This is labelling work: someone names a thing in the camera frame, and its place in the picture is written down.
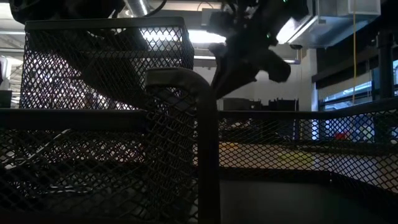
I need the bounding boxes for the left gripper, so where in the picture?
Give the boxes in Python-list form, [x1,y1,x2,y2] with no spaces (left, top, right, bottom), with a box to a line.
[8,0,125,23]

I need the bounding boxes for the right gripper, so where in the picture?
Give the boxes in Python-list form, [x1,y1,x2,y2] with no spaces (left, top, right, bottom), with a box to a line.
[208,34,292,98]

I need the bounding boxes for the black mesh desk organizer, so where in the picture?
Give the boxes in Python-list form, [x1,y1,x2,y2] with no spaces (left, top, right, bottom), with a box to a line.
[0,16,398,224]

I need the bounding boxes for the black marker pen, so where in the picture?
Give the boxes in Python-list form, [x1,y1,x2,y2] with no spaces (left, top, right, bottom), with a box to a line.
[58,29,146,108]

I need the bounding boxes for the black binder clip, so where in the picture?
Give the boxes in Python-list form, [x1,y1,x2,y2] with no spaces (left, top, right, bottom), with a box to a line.
[2,129,94,195]

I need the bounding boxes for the fluorescent ceiling light tube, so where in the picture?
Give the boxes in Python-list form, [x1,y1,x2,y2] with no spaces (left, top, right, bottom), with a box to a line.
[194,55,301,65]

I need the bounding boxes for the black storage racks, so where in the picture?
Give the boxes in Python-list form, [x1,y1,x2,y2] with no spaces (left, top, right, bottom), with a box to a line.
[222,97,300,112]

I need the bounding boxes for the dark background box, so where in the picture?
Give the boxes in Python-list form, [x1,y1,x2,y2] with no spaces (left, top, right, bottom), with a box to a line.
[0,90,12,108]

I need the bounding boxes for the bright window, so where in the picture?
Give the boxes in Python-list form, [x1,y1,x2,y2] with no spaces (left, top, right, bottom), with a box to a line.
[318,80,374,110]

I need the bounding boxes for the yellow hanging cable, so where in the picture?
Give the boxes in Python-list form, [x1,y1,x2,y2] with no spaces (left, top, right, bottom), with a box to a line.
[352,0,358,105]

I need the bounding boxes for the black upright post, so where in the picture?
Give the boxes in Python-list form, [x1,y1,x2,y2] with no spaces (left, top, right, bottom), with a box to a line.
[377,29,395,100]

